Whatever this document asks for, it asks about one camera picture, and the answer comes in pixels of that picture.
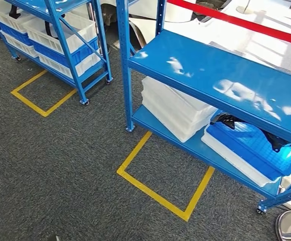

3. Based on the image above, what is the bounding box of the blue metal shelf rack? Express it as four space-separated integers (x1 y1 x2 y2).
115 0 291 215

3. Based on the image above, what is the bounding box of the blue plastic part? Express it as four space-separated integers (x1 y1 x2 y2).
205 120 291 182

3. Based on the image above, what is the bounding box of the blue wheeled shelf rack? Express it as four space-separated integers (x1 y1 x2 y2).
0 0 113 106

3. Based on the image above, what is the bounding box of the yellow floor tape strip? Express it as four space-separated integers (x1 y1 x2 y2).
184 165 216 222
116 167 190 222
116 131 153 175
43 87 78 118

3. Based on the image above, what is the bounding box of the white plastic crate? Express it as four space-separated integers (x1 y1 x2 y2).
0 0 34 35
0 30 39 59
22 12 97 55
36 50 103 80

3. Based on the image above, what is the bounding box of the blue plastic crate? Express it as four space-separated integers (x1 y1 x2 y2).
0 20 33 47
29 36 100 68

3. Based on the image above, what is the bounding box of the white car body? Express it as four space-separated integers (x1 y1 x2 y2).
71 0 237 51

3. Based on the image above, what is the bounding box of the red barrier belt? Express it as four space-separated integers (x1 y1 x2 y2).
167 0 291 48

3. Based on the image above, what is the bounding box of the chrome stanchion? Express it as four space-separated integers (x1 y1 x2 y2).
236 0 254 15

